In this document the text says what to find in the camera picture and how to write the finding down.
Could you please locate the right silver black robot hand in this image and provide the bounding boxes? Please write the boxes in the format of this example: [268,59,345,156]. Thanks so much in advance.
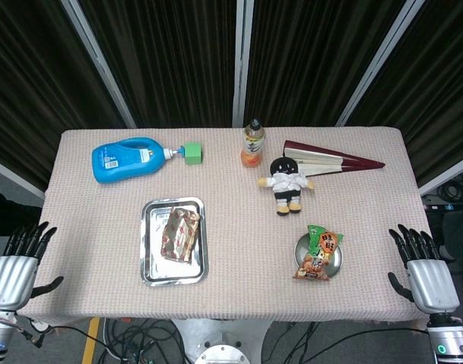
[387,223,461,315]

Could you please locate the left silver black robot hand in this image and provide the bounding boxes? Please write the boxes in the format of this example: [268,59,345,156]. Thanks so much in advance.
[0,221,64,312]

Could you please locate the green orange snack bag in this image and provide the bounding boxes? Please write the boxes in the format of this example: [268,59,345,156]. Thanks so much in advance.
[293,223,346,282]

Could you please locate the gold red snack packet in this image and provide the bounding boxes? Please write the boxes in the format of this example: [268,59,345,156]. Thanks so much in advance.
[161,206,201,263]

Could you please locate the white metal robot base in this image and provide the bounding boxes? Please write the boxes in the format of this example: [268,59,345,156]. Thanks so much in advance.
[170,318,276,364]

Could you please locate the black power strip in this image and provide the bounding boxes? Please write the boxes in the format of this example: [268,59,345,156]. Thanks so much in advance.
[424,202,463,214]

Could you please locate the round steel plate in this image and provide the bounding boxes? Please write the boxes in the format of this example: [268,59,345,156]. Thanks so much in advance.
[293,231,345,280]

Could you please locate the yellow floor tape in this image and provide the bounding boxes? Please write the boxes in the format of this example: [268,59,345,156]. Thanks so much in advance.
[81,317,102,364]

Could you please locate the rectangular steel tray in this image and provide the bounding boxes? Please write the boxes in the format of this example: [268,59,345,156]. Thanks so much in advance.
[140,196,210,287]

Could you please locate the blue detergent bottle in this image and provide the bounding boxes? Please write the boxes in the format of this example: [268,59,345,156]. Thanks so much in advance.
[91,136,186,185]

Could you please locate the dark red folding fan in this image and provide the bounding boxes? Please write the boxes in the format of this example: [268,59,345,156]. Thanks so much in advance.
[282,140,386,177]

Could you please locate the black haired plush doll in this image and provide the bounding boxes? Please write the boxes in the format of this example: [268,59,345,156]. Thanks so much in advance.
[258,157,315,217]

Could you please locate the pink woven tablecloth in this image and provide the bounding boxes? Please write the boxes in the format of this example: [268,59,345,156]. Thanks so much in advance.
[17,127,452,328]

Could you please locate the black pleated curtain panel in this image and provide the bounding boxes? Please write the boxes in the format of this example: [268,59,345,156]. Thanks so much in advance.
[0,0,127,193]
[78,0,239,129]
[244,0,406,128]
[346,0,463,189]

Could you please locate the green cube block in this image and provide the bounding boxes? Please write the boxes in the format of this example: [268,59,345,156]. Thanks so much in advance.
[183,142,204,166]

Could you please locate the tea drink bottle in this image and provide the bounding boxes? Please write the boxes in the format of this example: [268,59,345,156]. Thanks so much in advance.
[240,118,267,168]

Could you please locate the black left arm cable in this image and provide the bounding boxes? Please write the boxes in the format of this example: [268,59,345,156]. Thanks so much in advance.
[0,312,103,348]

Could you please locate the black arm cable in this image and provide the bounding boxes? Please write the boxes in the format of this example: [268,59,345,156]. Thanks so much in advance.
[287,326,430,364]
[0,312,103,348]

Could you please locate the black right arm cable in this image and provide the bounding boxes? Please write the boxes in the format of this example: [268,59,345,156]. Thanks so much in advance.
[287,326,430,364]

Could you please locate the white screen frame rail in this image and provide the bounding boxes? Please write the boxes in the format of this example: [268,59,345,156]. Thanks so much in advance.
[0,155,46,200]
[418,152,463,196]

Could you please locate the floor cable bundle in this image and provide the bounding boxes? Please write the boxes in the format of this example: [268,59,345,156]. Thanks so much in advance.
[96,318,190,364]

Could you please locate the white screen frame post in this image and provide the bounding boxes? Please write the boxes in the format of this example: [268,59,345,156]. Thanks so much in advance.
[60,0,137,129]
[232,0,255,128]
[335,0,422,128]

